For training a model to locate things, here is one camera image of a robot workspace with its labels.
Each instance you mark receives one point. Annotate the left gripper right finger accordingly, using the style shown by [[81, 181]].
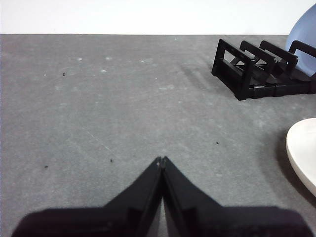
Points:
[[209, 219]]

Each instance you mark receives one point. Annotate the black plate rack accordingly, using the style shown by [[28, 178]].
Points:
[[243, 81]]

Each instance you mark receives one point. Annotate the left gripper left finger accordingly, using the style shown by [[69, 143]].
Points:
[[118, 217]]

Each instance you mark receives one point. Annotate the blue plate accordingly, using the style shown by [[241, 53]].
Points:
[[303, 34]]

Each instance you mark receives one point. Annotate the cream yellow plate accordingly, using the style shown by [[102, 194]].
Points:
[[304, 153]]

